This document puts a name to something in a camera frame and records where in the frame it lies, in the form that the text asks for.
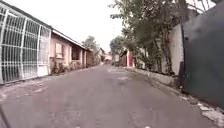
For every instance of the white wall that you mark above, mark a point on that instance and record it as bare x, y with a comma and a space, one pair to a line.
176, 50

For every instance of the white metal grille fence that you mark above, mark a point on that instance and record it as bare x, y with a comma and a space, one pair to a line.
20, 50

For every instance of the tree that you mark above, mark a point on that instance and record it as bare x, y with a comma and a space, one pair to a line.
90, 43

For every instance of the row of green trees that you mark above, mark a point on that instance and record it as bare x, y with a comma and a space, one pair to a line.
146, 26

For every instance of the concrete kerb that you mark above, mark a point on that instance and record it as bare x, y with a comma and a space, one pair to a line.
213, 116

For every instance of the dark green metal gate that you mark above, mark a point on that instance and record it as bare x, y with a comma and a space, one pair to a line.
203, 56

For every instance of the low concrete wall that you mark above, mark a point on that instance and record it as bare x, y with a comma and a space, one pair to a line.
160, 77

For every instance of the pink house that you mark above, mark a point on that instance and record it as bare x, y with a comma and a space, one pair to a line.
63, 46

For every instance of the red gate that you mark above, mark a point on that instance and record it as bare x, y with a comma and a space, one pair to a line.
130, 59

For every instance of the grey asphalt road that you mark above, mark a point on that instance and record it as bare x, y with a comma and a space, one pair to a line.
100, 96

